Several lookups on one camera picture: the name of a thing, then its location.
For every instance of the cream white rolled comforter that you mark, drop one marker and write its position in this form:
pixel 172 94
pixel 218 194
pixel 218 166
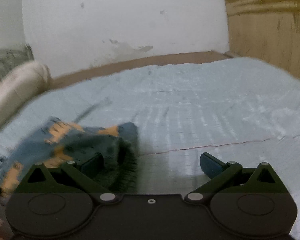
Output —
pixel 21 85

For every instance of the blue pants with orange trucks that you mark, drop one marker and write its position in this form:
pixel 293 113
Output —
pixel 107 156

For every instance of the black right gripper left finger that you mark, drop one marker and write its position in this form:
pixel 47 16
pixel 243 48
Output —
pixel 64 179

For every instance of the light blue quilted mattress pad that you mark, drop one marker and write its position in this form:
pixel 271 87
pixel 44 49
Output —
pixel 237 109

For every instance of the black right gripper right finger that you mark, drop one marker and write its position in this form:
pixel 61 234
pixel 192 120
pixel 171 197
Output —
pixel 232 177

